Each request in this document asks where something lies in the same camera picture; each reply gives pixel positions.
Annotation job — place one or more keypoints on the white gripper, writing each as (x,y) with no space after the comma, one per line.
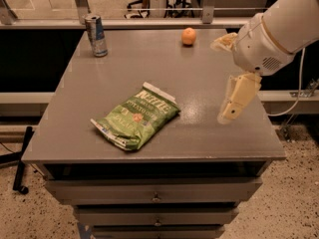
(256,47)

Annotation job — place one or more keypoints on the silver blue drink can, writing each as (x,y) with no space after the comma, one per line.
(96,34)

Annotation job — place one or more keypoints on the green jalapeno chip bag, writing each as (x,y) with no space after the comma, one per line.
(135,121)

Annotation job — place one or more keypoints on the grey drawer cabinet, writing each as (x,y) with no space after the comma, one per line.
(188,179)

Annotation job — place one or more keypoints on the black stand base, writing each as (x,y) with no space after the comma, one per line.
(17,157)

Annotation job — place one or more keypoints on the metal window rail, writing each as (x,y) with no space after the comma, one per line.
(124,24)

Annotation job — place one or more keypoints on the orange fruit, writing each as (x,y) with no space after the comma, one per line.
(188,36)

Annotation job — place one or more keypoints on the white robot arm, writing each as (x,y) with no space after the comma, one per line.
(292,24)

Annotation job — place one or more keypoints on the black office chair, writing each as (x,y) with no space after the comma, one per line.
(144,9)

